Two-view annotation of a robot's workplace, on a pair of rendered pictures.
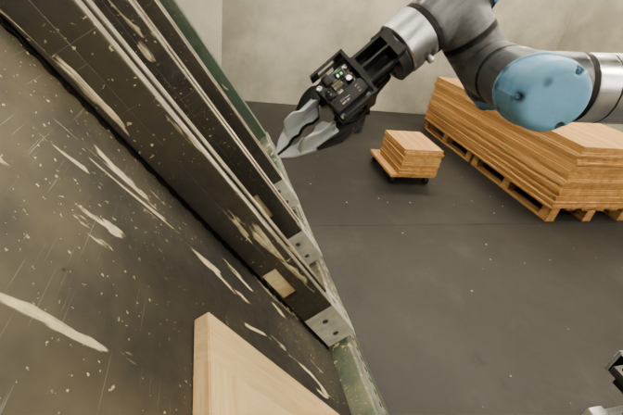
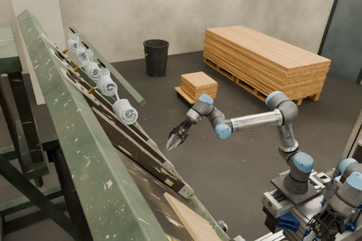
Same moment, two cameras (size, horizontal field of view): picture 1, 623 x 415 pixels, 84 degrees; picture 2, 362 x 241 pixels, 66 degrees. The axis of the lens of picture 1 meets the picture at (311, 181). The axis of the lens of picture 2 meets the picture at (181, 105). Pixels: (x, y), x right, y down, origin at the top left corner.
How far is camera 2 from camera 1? 106 cm
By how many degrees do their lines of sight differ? 11
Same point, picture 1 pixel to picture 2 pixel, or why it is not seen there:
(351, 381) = (196, 206)
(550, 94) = (223, 133)
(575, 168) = (286, 80)
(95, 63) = (125, 143)
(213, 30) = (58, 34)
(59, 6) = (120, 136)
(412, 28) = (194, 115)
